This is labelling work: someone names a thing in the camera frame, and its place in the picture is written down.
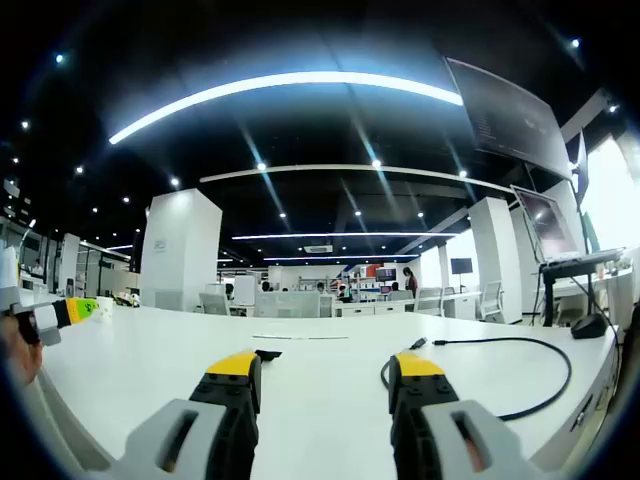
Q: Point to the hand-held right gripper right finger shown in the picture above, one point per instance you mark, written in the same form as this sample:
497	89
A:
425	385

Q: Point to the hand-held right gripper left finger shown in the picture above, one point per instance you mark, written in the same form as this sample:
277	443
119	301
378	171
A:
220	385

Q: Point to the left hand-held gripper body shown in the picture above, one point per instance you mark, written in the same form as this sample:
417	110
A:
9	280

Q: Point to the white desk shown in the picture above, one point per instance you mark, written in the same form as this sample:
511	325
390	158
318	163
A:
325	390

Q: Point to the white desk partition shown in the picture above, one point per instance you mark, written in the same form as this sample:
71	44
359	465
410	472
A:
287	305

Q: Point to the black round desk device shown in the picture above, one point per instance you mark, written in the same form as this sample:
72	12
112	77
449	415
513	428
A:
590	327

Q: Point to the person's left hand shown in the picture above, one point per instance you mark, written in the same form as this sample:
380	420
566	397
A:
20	355

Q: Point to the small white cup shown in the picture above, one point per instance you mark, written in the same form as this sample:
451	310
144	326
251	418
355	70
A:
105	307

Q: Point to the white office chair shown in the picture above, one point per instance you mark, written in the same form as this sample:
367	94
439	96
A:
430	300
492	300
214	303

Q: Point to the thin white strip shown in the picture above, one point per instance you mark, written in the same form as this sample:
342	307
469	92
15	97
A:
300	337

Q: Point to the small monitor on stand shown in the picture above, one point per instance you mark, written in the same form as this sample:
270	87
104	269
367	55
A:
461	266

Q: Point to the wide white pillar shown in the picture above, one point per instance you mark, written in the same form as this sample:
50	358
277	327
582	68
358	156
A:
180	250

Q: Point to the narrow white pillar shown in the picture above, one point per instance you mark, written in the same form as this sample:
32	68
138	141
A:
492	250

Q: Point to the black metal stand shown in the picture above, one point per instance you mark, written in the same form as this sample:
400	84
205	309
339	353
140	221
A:
550	295

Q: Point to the laptop on stand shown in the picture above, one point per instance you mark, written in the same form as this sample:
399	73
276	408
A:
550	225

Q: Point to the long curved ceiling light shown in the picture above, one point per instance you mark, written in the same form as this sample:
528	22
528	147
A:
300	78

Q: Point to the large dark wall screen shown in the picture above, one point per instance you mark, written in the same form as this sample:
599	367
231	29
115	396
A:
510	115

